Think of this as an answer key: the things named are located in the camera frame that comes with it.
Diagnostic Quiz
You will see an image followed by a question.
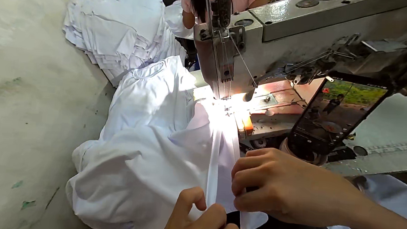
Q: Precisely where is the person's left hand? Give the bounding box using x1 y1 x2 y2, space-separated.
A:
162 185 247 229

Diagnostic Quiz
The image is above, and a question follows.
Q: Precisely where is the person's right hand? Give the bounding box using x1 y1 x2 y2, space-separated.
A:
229 146 373 229

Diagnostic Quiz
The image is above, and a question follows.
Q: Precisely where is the white fabric garment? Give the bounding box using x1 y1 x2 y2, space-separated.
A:
64 50 277 229

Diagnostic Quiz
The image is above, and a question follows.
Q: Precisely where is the person's right forearm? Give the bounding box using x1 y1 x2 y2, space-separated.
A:
351 192 407 229

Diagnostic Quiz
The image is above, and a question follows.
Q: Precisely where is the orange guide block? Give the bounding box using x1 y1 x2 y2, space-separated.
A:
235 110 255 139

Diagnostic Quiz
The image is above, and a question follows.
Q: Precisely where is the round phone holder cup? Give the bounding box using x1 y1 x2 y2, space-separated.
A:
279 137 329 167

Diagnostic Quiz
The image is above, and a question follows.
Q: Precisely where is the black smartphone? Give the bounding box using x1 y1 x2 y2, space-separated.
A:
287 68 395 160

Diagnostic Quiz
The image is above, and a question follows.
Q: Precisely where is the gray industrial sewing machine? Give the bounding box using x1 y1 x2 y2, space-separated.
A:
188 0 407 150

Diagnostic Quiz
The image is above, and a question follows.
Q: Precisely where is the smooth white cloth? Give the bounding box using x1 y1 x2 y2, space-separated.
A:
326 171 407 229

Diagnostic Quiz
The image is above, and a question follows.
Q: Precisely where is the crumpled white cloth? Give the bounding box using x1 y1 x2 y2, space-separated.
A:
163 0 197 40

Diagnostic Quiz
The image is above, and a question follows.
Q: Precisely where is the stack of folded white garments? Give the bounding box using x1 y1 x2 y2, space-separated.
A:
60 0 191 92

